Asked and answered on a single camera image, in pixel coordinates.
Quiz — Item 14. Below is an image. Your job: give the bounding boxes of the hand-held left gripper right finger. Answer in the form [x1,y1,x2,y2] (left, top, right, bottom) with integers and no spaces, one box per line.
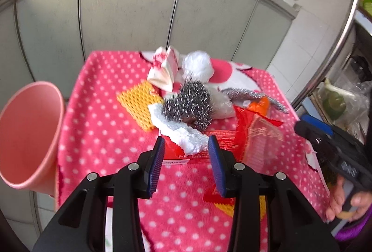
[208,135,340,252]

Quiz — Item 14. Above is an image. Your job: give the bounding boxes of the white foam net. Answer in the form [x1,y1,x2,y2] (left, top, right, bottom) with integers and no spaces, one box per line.
[148,102,210,157]

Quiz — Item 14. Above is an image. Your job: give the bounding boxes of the white crumpled ball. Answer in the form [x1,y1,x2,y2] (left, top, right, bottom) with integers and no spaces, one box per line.
[182,51,216,84]

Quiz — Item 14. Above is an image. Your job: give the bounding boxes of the clear plastic bag red print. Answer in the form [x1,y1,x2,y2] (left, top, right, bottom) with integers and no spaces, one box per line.
[242,117,285,166]

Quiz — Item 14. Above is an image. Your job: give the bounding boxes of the silver metallic tinsel strip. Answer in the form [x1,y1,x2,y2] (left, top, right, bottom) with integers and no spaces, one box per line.
[221,89,290,115]

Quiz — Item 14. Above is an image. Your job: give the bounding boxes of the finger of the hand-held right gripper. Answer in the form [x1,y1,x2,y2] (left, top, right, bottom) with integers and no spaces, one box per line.
[301,114,335,136]
[294,121,324,148]

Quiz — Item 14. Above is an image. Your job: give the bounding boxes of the crumpled whitish plastic wrap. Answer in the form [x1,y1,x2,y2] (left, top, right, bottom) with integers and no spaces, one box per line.
[203,86,235,119]

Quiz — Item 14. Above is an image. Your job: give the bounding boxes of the crumpled red white paper carton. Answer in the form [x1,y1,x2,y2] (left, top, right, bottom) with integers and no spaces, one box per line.
[147,47,182,92]

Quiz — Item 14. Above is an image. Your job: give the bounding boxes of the clear bag of green vegetables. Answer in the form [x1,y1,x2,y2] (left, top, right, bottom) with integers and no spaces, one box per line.
[317,77,364,125]

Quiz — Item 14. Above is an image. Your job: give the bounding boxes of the grey kitchen cabinet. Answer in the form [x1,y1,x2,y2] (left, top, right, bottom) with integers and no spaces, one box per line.
[0,0,300,113]

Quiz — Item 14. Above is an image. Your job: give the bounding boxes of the orange plastic wrapper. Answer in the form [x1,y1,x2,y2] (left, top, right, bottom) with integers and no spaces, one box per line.
[234,96,284,143]

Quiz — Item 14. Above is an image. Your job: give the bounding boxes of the yellow foam fruit net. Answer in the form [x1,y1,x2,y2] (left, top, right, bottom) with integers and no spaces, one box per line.
[116,80,163,132]

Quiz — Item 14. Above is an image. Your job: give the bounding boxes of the pink plastic bin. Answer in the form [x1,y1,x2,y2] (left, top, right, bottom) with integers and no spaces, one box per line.
[0,81,66,201]

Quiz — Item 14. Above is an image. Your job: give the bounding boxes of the steel wool scrubber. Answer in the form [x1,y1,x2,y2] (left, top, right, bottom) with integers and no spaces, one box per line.
[161,79,214,129]

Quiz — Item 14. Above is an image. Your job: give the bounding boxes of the person's right hand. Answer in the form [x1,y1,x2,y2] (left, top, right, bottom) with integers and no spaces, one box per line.
[325,176,372,223]

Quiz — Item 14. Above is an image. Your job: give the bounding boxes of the shiny metal pole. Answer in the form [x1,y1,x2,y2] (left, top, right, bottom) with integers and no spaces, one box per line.
[291,0,365,111]

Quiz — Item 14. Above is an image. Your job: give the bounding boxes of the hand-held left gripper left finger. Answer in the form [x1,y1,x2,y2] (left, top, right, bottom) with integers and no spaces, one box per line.
[33,136,166,252]

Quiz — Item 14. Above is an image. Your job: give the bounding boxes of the pink polka dot blanket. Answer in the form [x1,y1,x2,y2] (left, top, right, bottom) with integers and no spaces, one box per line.
[54,50,332,252]

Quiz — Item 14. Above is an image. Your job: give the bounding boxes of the red cardboard box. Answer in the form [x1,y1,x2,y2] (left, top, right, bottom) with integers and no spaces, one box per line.
[158,128,245,166]

